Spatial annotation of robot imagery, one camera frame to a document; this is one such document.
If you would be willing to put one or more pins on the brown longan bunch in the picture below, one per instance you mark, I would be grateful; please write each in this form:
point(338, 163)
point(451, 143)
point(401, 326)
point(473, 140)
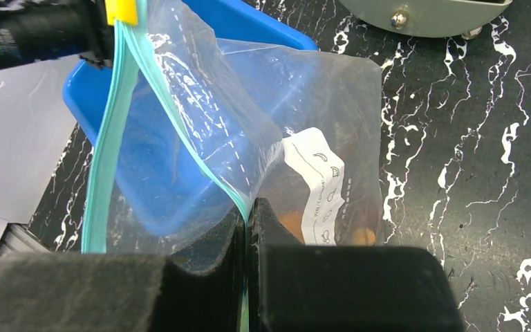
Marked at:
point(364, 237)

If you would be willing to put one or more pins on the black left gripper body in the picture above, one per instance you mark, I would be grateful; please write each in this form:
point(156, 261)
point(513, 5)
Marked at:
point(37, 31)

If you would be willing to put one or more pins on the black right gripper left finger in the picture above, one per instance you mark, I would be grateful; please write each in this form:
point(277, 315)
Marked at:
point(196, 289)

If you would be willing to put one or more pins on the clear zip top bag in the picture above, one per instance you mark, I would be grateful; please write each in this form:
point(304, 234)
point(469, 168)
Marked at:
point(196, 125)

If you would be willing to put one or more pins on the aluminium frame rail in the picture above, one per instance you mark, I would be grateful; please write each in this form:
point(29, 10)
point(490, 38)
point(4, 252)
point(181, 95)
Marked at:
point(16, 238)

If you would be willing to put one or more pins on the pastel mini drawer cabinet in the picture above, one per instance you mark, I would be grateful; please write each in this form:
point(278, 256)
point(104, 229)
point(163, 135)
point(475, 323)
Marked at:
point(428, 18)

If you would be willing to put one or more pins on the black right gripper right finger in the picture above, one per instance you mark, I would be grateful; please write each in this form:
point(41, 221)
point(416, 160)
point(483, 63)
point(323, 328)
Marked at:
point(295, 287)

